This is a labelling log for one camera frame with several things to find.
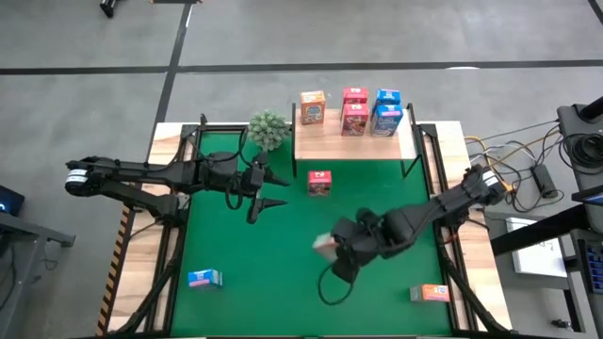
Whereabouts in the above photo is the coiled black cable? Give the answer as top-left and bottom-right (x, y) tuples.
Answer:
(560, 134), (603, 170)

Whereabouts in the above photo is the green table mat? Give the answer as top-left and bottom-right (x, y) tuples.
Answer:
(170, 131), (453, 338)

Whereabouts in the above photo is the computer monitor with blue screen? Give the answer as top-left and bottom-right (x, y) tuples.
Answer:
(571, 185), (603, 207)

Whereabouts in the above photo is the black power brick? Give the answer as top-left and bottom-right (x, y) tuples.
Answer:
(530, 163), (560, 199)

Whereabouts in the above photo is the gray metal desk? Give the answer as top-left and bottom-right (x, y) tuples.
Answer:
(0, 211), (76, 339)

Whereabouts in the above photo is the black diagonal support beam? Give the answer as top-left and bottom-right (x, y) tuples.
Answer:
(489, 204), (590, 258)

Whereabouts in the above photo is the red Froot Loops cereal box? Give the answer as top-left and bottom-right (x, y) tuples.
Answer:
(307, 169), (334, 197)
(341, 86), (370, 106)
(339, 103), (371, 138)

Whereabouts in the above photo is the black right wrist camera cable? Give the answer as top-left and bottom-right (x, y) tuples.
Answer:
(317, 263), (359, 307)

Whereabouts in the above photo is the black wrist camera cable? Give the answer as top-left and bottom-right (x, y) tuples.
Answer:
(187, 126), (251, 212)
(317, 263), (359, 307)

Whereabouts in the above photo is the black and yellow hazard strip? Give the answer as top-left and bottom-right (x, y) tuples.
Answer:
(96, 206), (142, 336)

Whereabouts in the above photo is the black computer keyboard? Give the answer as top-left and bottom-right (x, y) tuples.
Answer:
(583, 237), (603, 296)

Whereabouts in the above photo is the wooden shelf with black legs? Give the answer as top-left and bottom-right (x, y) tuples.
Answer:
(290, 102), (420, 179)

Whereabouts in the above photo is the black left wrist camera cable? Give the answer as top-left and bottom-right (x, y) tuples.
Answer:
(187, 126), (251, 212)

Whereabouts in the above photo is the black device with blue light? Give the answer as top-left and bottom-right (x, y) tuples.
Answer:
(0, 185), (25, 217)

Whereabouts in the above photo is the orange Mini-Wheats cereal box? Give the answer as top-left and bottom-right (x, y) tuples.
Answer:
(409, 283), (451, 303)
(300, 89), (328, 126)
(311, 233), (340, 264)

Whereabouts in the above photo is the white paper sheet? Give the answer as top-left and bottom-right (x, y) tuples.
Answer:
(506, 223), (569, 279)

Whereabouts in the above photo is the gray equipment stand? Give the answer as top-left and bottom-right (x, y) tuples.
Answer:
(557, 96), (603, 189)

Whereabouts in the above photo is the black tripod foot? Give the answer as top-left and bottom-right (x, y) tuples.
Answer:
(98, 0), (124, 19)

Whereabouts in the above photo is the small green potted plant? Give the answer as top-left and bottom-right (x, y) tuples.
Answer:
(247, 110), (292, 153)

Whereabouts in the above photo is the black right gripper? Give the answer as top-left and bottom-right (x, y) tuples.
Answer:
(331, 208), (393, 284)

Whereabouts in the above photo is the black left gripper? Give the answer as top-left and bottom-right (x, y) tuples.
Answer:
(238, 152), (292, 226)

